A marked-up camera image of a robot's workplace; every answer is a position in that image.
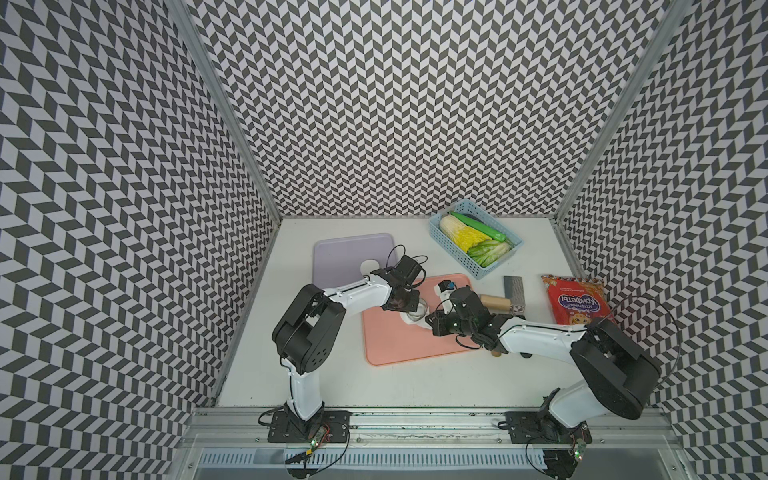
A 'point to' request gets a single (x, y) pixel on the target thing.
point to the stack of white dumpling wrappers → (368, 265)
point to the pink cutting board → (387, 341)
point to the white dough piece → (423, 323)
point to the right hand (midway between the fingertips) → (427, 323)
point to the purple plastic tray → (337, 262)
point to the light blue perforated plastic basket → (473, 216)
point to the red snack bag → (577, 301)
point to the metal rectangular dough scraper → (514, 290)
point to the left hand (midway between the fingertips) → (410, 307)
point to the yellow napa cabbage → (465, 236)
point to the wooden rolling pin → (495, 303)
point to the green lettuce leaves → (487, 252)
